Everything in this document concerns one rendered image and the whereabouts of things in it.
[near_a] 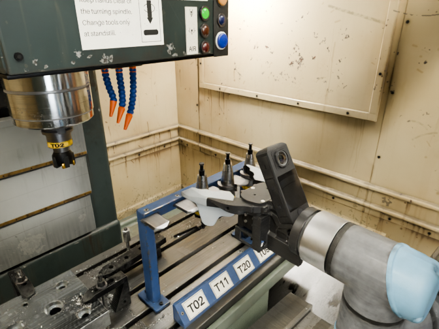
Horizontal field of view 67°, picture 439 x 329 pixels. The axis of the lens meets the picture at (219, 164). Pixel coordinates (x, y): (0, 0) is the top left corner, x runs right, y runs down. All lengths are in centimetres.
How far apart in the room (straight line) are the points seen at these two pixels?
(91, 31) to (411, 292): 54
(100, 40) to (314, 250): 44
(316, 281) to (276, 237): 95
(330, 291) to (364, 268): 101
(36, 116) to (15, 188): 60
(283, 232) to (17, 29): 46
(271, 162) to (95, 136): 101
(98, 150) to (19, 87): 73
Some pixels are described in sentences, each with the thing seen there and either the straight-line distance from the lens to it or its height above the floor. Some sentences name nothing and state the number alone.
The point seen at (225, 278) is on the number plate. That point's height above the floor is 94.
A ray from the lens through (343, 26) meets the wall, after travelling 138.
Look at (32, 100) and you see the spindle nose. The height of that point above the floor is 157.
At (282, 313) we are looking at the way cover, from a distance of 132.
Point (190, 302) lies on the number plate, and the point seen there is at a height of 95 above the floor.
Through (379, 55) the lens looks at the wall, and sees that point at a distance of 132.
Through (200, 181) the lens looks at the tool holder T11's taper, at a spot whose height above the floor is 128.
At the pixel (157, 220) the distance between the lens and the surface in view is 90.
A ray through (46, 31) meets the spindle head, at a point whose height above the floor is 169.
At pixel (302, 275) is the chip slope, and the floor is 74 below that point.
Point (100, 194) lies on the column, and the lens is 147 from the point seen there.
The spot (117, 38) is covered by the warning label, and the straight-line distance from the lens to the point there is 60.
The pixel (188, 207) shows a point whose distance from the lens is 94.
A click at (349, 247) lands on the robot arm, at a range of 43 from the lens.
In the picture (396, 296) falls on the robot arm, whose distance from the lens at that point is 42.
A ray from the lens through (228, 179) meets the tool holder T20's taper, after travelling 102.
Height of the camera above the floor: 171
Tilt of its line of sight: 24 degrees down
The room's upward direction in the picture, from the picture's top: straight up
